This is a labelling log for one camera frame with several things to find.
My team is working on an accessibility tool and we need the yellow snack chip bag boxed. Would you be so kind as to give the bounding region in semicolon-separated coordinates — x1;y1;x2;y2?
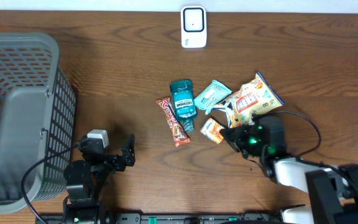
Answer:
213;72;285;128

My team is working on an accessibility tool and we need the small orange tissue packet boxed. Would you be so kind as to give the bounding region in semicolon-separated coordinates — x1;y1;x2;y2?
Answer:
200;118;224;144

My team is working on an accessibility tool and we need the red chocolate bar wrapper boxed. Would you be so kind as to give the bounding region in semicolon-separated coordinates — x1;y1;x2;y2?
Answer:
156;97;191;147

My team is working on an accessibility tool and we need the mint green wipes packet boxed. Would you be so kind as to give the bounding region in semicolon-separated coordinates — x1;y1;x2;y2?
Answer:
195;80;232;114

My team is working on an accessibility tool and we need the teal mouthwash bottle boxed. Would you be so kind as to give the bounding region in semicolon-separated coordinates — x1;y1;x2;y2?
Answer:
170;80;197;132

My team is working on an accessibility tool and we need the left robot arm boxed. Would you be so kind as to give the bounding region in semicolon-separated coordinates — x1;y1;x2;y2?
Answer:
62;129;135;223

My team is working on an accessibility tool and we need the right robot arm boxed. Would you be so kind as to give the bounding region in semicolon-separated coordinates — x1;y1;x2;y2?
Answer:
220;115;358;223

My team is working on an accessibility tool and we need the white barcode scanner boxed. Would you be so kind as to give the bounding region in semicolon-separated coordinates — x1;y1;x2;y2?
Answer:
180;6;207;49

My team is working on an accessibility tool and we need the grey plastic mesh basket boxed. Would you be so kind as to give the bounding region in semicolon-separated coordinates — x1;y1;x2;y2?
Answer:
0;33;76;213

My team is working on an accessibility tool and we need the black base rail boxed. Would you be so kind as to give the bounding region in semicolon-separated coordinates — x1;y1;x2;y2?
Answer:
35;212;291;224

